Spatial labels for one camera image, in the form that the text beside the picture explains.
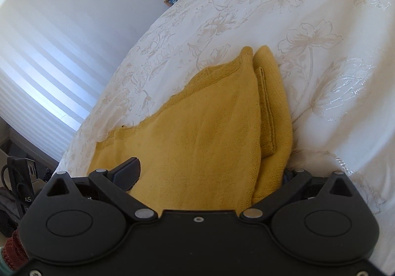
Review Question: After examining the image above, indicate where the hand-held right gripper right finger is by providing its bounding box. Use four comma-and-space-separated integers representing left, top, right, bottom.
239, 168, 353, 221

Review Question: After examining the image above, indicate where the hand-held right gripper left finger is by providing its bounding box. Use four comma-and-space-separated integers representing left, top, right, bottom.
46, 157, 156, 221

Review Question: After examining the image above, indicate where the yellow knit sweater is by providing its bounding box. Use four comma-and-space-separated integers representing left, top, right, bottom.
87, 45, 293, 212

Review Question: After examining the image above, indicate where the white window blind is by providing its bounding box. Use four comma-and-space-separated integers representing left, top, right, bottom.
0, 0, 130, 161

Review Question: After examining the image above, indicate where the white floral bedspread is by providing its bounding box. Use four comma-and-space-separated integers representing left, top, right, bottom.
57, 0, 395, 216

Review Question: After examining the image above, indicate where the red knit cloth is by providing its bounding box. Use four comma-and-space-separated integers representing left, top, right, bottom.
2, 228, 29, 268

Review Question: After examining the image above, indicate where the black device with cable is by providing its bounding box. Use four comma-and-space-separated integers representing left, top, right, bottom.
1, 156, 41, 218

